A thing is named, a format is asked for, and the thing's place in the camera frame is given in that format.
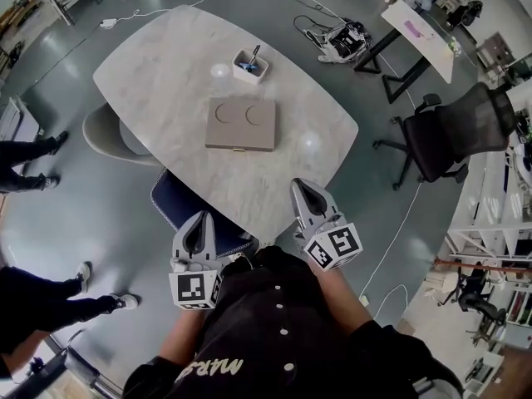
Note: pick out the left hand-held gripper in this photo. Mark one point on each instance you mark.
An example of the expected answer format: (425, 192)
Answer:
(193, 287)

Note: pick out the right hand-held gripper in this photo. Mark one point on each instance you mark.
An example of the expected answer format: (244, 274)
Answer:
(336, 245)

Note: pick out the person's left forearm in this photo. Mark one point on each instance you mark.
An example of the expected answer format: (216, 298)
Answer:
(183, 335)

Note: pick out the person's right forearm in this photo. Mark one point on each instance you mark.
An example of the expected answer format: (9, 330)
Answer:
(341, 301)

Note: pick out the beige drawer box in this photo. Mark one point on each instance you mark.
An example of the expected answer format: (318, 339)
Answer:
(241, 129)

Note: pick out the dark blue padded chair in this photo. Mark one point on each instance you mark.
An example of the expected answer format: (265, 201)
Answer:
(174, 198)

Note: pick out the white power adapter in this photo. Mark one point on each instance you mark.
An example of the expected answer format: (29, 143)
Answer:
(364, 300)

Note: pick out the person's black shirt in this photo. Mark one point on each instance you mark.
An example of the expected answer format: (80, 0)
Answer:
(270, 347)

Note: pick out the beige shell chair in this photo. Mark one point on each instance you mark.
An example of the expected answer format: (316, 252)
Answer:
(99, 135)

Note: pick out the white pen holder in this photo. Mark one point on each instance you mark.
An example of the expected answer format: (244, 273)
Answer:
(247, 77)

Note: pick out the blue clip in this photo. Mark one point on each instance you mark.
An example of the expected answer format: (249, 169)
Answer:
(249, 67)

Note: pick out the black pen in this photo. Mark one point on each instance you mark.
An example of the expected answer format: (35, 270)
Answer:
(255, 54)

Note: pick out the black and white bag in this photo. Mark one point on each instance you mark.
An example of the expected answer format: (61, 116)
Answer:
(345, 40)

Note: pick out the black mesh office chair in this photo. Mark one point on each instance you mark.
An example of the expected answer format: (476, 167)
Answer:
(469, 127)

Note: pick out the white shelving rack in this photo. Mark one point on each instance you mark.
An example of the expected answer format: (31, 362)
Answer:
(490, 239)

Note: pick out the white desk with black legs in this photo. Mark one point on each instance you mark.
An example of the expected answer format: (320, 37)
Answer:
(420, 44)

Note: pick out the purple flat item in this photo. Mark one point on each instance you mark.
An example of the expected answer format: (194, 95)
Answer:
(413, 28)

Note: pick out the small potted flowers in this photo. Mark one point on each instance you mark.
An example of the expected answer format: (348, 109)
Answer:
(454, 47)

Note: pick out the white storage crate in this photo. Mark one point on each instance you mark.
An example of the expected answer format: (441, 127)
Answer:
(16, 119)

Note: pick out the white power strip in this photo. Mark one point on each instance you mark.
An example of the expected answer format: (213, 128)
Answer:
(109, 23)

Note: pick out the grey cabinet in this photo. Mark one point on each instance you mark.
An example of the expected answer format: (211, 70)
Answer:
(496, 52)

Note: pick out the wooden pallet stack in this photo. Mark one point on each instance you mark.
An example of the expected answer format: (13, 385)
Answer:
(18, 8)

